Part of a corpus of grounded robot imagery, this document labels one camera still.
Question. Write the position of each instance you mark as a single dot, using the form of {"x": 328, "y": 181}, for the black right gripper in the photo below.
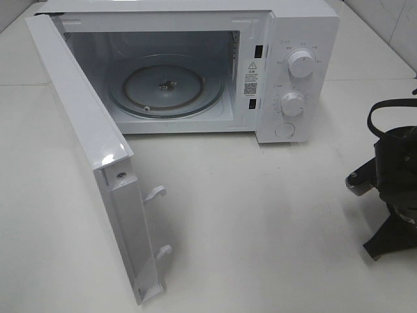
{"x": 398, "y": 232}

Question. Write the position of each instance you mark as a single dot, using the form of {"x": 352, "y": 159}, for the round door release button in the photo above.
{"x": 285, "y": 130}

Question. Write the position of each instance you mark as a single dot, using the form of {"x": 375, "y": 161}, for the white timer knob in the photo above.
{"x": 292, "y": 104}

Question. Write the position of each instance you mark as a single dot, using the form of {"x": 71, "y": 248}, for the white microwave door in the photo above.
{"x": 109, "y": 157}

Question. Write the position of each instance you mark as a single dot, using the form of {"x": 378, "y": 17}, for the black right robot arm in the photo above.
{"x": 395, "y": 161}

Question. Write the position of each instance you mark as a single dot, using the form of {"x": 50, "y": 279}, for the upper white power knob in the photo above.
{"x": 301, "y": 63}

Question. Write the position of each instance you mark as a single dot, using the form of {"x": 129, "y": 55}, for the white microwave oven body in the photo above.
{"x": 102, "y": 33}

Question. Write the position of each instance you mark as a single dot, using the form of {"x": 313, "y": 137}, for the warning label sticker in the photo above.
{"x": 250, "y": 77}

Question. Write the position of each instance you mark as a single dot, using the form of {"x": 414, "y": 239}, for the glass microwave turntable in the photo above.
{"x": 165, "y": 86}

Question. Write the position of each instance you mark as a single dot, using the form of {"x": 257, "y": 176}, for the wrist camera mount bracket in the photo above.
{"x": 362, "y": 179}

